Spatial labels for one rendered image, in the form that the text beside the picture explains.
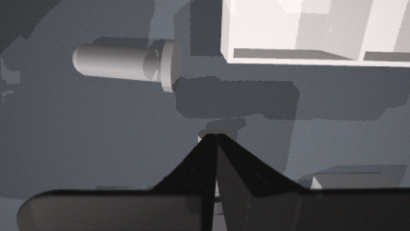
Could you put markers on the white compartment tray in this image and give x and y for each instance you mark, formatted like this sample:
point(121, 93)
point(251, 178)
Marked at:
point(333, 32)

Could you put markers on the grey headed pin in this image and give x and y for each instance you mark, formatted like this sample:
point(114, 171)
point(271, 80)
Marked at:
point(203, 132)

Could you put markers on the white block with two dark holes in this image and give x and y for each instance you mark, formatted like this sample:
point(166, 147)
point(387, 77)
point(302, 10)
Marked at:
point(352, 181)

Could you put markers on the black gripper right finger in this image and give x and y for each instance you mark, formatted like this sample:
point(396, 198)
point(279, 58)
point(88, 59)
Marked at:
point(256, 197)

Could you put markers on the white headed pin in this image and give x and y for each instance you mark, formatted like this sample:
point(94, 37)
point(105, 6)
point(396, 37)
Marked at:
point(134, 63)

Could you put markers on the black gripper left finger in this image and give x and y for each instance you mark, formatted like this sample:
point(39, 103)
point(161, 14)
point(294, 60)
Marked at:
point(134, 210)

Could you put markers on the grey metal clevis fork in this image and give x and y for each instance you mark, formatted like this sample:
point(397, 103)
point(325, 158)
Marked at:
point(218, 206)

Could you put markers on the dark grey flat slab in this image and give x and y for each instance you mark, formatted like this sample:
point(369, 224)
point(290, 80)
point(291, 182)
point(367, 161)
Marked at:
point(62, 130)

